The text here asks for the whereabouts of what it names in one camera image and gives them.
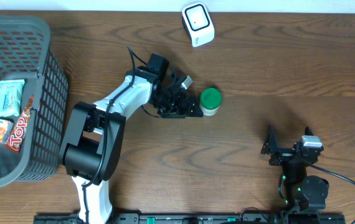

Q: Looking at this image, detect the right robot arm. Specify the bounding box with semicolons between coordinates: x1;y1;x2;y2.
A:
261;126;329;223

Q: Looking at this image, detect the grey plastic mesh basket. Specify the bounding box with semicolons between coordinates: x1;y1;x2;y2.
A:
0;16;69;187

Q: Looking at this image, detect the red Top chocolate bar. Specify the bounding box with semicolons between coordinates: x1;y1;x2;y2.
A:
5;95;34;153

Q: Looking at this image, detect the white barcode scanner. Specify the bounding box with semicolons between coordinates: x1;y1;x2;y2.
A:
182;2;215;47

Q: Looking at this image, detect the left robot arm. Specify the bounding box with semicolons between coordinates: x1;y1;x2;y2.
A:
59;54;203;223

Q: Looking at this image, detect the teal snack packet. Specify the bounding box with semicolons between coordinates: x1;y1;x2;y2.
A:
0;79;25;118

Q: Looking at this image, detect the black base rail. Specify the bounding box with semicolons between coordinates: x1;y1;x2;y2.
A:
33;212;347;224

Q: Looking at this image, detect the green lid jar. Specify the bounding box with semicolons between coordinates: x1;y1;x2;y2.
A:
200;88;222;116

